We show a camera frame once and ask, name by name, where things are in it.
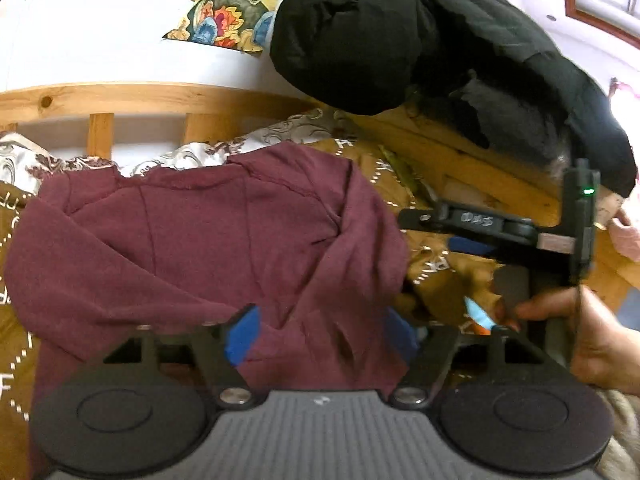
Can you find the brown PF patterned duvet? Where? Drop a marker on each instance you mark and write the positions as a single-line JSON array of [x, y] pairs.
[[438, 281]]

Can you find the colourful floral wall poster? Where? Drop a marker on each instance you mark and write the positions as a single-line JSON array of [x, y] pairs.
[[241, 25]]

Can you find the black jacket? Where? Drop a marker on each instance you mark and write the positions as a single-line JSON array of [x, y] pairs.
[[482, 67]]

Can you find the maroon long sleeve shirt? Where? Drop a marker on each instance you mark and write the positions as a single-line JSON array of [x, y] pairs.
[[299, 232]]

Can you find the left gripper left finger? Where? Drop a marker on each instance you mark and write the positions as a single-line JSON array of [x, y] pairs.
[[206, 357]]

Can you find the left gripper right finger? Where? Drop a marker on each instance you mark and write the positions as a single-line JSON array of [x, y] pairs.
[[451, 370]]

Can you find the person's right hand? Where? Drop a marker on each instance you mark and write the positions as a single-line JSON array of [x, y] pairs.
[[605, 353]]

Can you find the wooden bed frame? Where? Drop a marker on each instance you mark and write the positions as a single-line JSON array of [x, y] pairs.
[[456, 168]]

